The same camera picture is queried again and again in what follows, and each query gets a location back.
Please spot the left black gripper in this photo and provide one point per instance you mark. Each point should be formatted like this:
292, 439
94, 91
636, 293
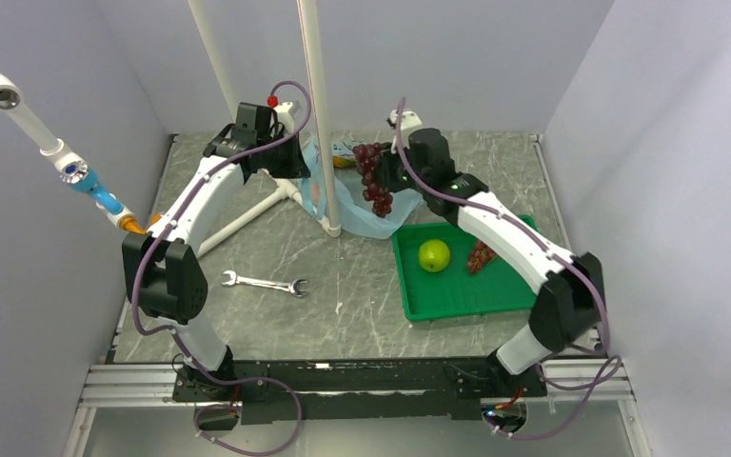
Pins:
297, 167

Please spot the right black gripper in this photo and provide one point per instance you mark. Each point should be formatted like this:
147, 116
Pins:
385, 171

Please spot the dark fake grapes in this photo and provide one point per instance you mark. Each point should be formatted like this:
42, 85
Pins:
368, 157

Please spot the light blue plastic bag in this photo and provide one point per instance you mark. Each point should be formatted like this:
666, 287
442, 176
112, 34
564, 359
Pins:
354, 212

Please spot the green fake apple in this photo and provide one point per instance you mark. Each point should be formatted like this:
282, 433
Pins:
434, 255

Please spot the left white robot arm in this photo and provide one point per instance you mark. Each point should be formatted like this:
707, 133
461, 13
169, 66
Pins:
166, 286

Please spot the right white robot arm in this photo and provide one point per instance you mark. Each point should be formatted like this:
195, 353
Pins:
568, 288

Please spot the red fake peach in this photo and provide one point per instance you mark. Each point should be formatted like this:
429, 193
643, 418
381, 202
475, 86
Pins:
317, 203

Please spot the fake mango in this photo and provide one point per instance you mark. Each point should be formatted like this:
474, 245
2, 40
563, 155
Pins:
344, 162

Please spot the white PVC pipe stand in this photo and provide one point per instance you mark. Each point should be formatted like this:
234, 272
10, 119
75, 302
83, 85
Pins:
329, 218

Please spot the silver combination wrench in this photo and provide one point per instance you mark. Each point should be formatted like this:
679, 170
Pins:
294, 288

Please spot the green plastic tray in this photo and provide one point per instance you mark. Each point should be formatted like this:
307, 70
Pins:
454, 292

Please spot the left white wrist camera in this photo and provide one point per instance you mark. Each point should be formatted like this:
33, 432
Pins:
286, 112

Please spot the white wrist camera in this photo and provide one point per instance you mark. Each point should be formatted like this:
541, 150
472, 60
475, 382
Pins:
286, 112
406, 124

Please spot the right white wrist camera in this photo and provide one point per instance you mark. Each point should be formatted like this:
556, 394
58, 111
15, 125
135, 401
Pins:
406, 124

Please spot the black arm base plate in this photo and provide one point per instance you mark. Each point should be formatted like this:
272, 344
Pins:
453, 387

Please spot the aluminium rail frame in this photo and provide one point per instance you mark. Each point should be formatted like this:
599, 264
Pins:
151, 385

